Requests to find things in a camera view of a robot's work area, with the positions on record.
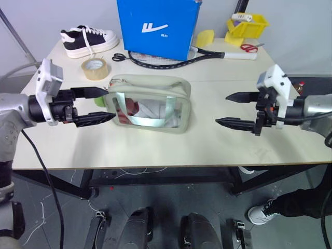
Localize yellow sponge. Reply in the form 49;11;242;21
196;29;216;47

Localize black handled scissors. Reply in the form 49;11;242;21
112;52;131;63

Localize grey hose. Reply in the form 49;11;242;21
0;60;44;81

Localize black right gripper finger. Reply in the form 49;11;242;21
215;117;257;134
225;91;260;103

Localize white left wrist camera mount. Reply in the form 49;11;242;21
35;58;64;127

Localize white string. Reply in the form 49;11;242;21
114;166;169;179

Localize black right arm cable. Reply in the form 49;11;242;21
273;110;332;249

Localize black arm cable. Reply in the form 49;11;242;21
273;110;332;249
20;128;65;249

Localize grey metal pole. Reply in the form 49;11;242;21
0;7;37;64

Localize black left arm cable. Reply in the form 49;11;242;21
20;128;65;249

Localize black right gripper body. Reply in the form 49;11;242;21
254;86;280;137

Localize black metal post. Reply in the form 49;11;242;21
234;0;250;14

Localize yellow plastic bin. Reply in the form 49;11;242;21
224;13;271;47

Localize white remote control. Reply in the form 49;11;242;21
231;12;253;22

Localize black metal table frame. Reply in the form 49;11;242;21
12;162;332;201

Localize dark rounded robot foot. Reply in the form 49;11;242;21
180;212;224;249
121;206;157;249

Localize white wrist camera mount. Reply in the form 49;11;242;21
35;58;64;127
256;64;296;129

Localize black badminton racket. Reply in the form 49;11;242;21
127;46;258;71

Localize red handled scissors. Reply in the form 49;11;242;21
240;42;266;53

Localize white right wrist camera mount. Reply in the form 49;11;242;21
256;64;296;129

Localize person's black trouser leg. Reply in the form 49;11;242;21
269;188;332;219

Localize red capped drink bottle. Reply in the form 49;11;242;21
292;80;307;99

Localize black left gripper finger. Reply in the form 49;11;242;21
70;87;109;100
75;112;117;129

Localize black and white sneaker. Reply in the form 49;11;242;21
60;24;120;59

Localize brown packing tape roll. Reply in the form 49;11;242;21
80;57;113;81

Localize clear beige toiletry pouch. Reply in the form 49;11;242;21
104;74;192;135

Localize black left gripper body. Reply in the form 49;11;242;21
48;88;79;123

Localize blue shoe box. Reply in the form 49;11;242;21
116;0;202;62

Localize flat black floor bracket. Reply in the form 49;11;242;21
82;211;110;249
225;218;254;249

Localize person's white sneaker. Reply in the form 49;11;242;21
247;199;280;225

